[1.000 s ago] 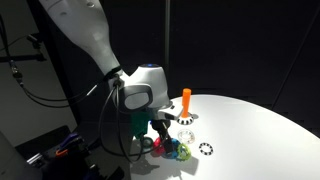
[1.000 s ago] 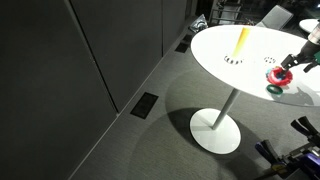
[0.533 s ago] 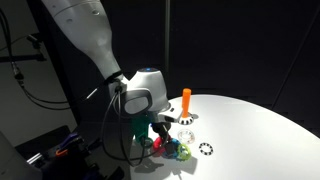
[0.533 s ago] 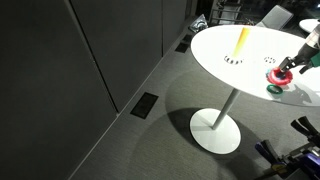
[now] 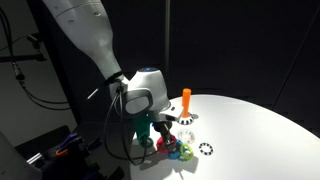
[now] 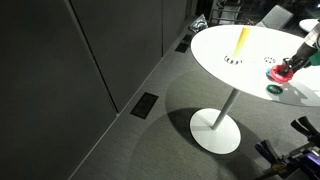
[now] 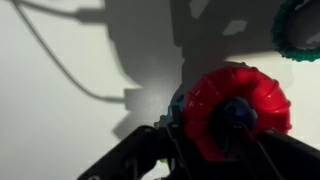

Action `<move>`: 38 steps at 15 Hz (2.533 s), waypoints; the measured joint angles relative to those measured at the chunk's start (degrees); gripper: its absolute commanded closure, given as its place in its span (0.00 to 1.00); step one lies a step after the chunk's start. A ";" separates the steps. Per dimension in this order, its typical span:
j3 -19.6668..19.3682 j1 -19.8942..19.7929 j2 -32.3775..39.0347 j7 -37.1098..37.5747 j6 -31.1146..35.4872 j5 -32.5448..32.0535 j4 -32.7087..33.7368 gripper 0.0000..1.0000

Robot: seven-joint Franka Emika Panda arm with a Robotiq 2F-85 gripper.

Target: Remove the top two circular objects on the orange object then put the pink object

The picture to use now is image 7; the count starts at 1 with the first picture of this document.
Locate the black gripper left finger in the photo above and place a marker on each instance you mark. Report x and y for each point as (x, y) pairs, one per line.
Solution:
(143, 153)

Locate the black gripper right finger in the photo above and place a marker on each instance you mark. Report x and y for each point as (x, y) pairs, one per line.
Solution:
(293, 160)

